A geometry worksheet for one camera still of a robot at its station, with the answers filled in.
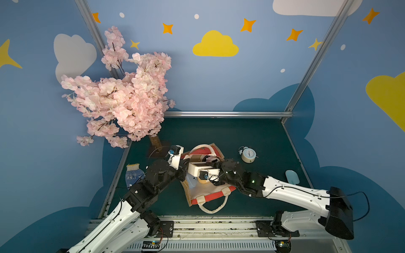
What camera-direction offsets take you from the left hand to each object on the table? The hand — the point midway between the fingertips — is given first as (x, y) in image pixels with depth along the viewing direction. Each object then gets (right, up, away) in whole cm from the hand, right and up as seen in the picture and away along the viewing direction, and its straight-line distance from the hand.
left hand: (187, 157), depth 70 cm
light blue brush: (+59, -15, +21) cm, 65 cm away
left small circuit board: (-18, -43, +3) cm, 46 cm away
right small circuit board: (+45, -43, +3) cm, 62 cm away
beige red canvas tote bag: (+10, -20, +2) cm, 22 cm away
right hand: (+11, -3, +6) cm, 13 cm away
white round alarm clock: (+36, -3, +28) cm, 45 cm away
